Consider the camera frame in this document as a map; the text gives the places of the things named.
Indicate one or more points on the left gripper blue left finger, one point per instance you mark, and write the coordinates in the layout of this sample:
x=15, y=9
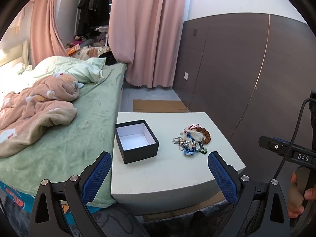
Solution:
x=48, y=219

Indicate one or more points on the pile of mixed jewelry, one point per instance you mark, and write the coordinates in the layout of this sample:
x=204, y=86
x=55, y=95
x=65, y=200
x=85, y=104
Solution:
x=193, y=139

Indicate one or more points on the dark hanging clothes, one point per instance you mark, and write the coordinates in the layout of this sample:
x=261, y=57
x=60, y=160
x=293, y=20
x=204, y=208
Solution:
x=92, y=14

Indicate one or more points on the black garment on bed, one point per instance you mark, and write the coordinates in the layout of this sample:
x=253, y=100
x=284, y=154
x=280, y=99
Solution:
x=109, y=58

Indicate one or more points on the black square jewelry box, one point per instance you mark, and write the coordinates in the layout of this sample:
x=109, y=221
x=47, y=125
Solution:
x=136, y=141

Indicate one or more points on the pink curtain left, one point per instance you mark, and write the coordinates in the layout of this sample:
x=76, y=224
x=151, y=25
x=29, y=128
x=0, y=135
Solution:
x=45, y=40

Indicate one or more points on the white cube side table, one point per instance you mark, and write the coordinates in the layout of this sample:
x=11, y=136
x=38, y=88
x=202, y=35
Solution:
x=170, y=180

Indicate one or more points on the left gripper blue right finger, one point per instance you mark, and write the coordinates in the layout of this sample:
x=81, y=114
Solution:
x=259, y=206

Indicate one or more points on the light green duvet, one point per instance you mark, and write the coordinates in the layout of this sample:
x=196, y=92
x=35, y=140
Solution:
x=85, y=71

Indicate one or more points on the pink curtain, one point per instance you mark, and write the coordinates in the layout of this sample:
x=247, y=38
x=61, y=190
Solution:
x=145, y=35
x=45, y=40

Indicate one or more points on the green bed sheet mattress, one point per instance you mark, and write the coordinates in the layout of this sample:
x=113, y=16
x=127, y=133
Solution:
x=66, y=150

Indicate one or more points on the person's right hand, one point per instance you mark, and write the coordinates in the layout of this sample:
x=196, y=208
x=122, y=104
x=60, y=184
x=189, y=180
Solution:
x=295, y=207

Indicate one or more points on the orange box on shelf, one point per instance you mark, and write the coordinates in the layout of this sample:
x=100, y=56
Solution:
x=73, y=49

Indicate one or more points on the pink curtain right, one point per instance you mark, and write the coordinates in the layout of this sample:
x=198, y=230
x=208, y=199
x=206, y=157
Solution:
x=145, y=35

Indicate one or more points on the white wall socket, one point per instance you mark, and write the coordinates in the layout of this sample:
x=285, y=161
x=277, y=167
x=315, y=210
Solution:
x=186, y=75

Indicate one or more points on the pink fleece blanket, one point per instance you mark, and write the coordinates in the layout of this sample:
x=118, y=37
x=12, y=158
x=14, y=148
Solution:
x=26, y=116

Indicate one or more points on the flat brown cardboard sheet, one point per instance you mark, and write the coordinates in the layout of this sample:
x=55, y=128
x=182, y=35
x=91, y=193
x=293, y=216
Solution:
x=159, y=106

